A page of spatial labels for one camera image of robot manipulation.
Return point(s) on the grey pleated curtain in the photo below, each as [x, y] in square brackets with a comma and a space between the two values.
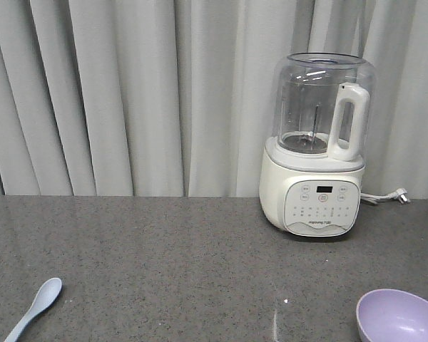
[173, 98]

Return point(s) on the white blender with clear jar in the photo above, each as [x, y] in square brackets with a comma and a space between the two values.
[313, 160]

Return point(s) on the purple plastic bowl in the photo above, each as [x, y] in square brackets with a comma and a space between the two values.
[392, 315]

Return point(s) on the light blue plastic spoon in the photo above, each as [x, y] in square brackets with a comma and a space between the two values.
[45, 296]

